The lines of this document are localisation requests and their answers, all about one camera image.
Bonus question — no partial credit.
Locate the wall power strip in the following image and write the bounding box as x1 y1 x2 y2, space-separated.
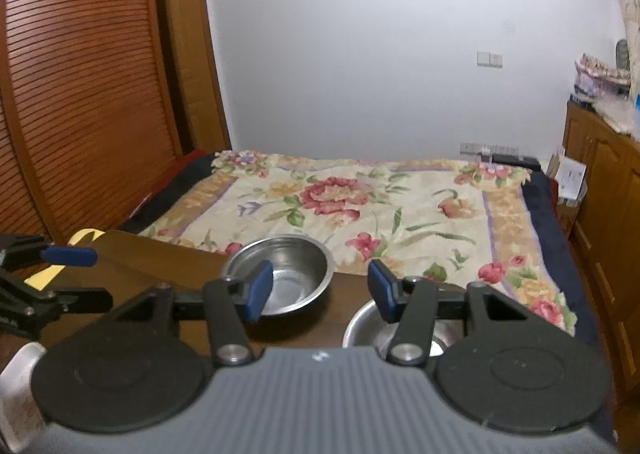
459 141 520 156

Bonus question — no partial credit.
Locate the white wall switch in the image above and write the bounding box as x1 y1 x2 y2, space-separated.
476 51 503 69

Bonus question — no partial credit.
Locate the white paper box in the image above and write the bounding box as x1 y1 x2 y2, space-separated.
553 155 587 202

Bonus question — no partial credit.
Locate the wooden louvered wardrobe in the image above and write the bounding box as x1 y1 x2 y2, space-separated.
1 0 182 243

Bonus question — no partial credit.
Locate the floral bed blanket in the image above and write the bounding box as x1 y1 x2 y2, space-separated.
130 151 578 333

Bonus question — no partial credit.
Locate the large steel bowl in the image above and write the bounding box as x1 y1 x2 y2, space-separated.
342 298 461 362

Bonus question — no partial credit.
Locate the small steel bowl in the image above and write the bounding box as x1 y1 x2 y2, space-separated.
221 234 335 318

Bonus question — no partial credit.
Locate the wooden sideboard cabinet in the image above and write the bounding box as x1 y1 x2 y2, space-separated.
554 101 640 404

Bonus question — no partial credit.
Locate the pile of folded fabric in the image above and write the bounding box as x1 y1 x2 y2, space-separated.
574 54 631 98

